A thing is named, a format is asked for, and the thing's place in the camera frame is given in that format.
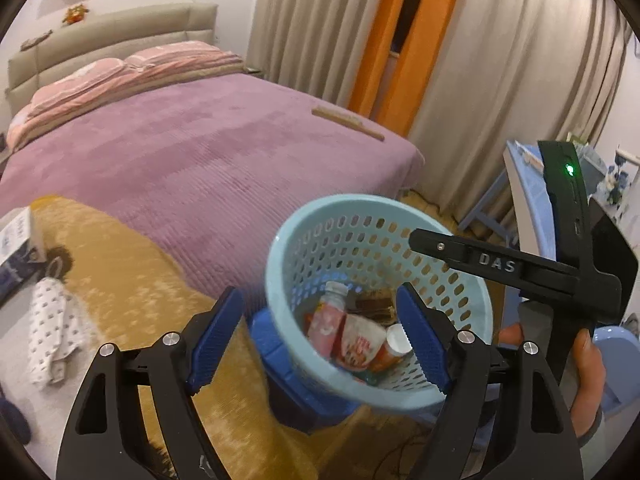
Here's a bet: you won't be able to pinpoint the white bottle pink label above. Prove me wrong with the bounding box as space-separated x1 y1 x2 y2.
306 281 351 357

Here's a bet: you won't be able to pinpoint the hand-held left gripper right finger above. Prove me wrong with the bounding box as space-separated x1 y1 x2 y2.
396 282 586 480

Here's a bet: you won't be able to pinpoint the pink pillow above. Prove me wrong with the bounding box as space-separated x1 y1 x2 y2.
30 57 128 111
125 41 223 68

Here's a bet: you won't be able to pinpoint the dark window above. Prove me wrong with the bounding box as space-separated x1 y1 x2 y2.
392 0 417 56

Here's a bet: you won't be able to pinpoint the white dotted cloth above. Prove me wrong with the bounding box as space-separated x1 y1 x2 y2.
27 276 83 386

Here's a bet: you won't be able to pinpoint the blue artificial flowers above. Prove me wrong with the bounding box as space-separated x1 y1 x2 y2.
602 147 640 207

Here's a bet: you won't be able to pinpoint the floral cloth item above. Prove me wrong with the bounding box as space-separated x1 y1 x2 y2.
20 30 55 52

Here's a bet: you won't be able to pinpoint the bed with purple cover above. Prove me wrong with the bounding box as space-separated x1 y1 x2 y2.
0 72 426 306

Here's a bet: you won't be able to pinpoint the yellow tablecloth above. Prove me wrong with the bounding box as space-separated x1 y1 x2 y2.
30 195 361 480

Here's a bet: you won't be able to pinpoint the red white cartoon packet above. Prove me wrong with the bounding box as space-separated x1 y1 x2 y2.
334 314 388 370

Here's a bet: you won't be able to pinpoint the light blue perforated basket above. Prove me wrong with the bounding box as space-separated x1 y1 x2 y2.
265 192 495 413

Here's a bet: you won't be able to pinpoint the beige curtain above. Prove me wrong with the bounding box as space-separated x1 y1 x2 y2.
245 0 396 111
407 0 636 221

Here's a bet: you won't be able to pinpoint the light blue plastic stool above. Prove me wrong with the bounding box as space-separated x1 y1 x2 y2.
592 326 640 418

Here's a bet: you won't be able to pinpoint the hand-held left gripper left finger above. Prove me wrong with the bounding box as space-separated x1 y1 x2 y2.
55 286 246 480

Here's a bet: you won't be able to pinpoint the blue white folding table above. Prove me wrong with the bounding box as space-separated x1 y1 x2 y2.
457 140 556 261

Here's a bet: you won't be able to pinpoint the beige padded headboard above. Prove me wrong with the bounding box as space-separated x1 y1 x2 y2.
6 2 221 111

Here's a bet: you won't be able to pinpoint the wooden stick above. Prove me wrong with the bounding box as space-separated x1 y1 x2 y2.
311 106 386 142

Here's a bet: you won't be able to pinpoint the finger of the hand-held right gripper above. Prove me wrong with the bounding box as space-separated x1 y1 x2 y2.
409 228 623 321

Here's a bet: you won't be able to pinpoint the person's right hand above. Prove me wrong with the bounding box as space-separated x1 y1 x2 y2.
499 322 607 440

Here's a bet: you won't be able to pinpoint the orange curtain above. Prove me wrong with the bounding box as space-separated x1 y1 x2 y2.
347 0 416 117
377 0 467 138

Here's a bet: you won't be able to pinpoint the dark glittery cloth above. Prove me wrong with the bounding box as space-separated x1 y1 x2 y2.
0 392 32 445

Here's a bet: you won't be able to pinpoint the large blue white carton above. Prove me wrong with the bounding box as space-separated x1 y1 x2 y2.
0 206 48 306

